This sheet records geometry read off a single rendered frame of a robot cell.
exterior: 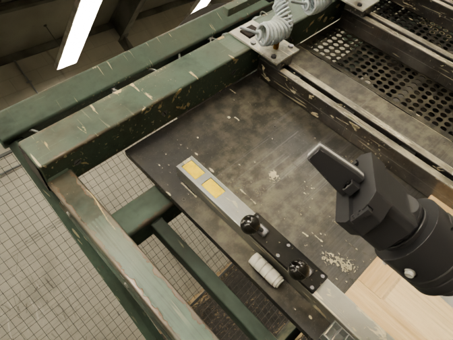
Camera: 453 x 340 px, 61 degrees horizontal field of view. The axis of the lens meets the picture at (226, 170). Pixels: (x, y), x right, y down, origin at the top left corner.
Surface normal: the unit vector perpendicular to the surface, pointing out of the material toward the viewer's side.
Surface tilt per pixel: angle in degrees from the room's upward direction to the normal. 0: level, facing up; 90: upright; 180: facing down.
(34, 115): 90
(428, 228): 16
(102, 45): 90
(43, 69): 90
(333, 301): 59
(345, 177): 100
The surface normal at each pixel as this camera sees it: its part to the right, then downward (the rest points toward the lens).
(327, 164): -0.26, 0.47
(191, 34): 0.40, -0.20
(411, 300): 0.06, -0.59
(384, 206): 0.23, -0.11
